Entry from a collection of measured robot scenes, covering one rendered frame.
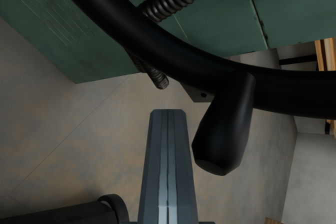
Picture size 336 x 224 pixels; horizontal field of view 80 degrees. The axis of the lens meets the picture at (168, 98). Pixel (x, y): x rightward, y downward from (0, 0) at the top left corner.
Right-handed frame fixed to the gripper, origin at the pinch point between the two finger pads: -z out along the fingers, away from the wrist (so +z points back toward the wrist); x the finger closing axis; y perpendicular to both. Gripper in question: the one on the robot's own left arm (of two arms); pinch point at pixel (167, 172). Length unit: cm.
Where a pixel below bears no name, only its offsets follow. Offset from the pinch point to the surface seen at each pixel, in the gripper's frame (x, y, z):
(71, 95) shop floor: -37, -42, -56
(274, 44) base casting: 15.7, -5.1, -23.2
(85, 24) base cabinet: -18.8, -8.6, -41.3
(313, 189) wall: 203, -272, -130
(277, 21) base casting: 14.6, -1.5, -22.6
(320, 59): 161, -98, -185
